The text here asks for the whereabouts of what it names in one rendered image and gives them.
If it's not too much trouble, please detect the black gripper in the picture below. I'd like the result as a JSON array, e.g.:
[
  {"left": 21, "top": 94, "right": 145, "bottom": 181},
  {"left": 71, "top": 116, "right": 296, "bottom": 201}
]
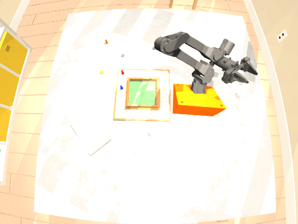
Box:
[{"left": 220, "top": 56, "right": 258, "bottom": 84}]

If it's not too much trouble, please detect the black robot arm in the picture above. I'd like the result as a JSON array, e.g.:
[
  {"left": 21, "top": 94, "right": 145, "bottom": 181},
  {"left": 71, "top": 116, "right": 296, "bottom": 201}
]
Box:
[{"left": 154, "top": 31, "right": 235, "bottom": 94}]

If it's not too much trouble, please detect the white die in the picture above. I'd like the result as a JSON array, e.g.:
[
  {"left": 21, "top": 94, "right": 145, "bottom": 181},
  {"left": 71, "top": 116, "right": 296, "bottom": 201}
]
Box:
[{"left": 149, "top": 130, "right": 156, "bottom": 137}]

